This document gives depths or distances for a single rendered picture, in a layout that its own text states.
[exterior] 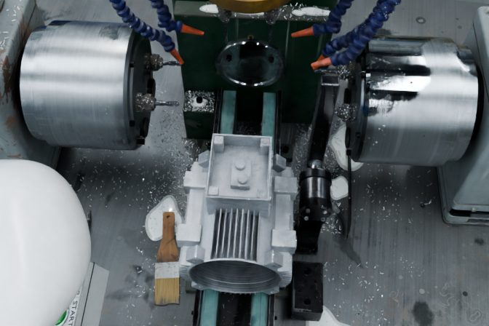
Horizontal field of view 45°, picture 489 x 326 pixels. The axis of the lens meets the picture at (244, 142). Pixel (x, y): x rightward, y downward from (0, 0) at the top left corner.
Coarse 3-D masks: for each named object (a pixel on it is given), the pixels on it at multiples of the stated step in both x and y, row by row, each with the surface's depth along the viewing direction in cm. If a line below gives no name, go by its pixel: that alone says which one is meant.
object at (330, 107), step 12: (324, 84) 91; (336, 84) 91; (324, 96) 93; (336, 96) 93; (324, 108) 96; (324, 120) 99; (312, 132) 102; (324, 132) 102; (312, 144) 105; (324, 144) 105; (312, 156) 108; (324, 156) 108
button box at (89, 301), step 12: (96, 264) 94; (96, 276) 93; (84, 288) 91; (96, 288) 93; (84, 300) 90; (96, 300) 92; (72, 312) 89; (84, 312) 90; (96, 312) 91; (60, 324) 88; (72, 324) 87; (84, 324) 89; (96, 324) 91
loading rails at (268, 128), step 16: (224, 96) 131; (272, 96) 131; (224, 112) 129; (272, 112) 129; (224, 128) 126; (272, 128) 126; (208, 144) 135; (272, 144) 124; (288, 144) 136; (288, 160) 135; (192, 288) 117; (288, 288) 117; (208, 304) 106; (256, 304) 106; (272, 304) 105; (192, 320) 103; (208, 320) 104; (256, 320) 104; (272, 320) 103
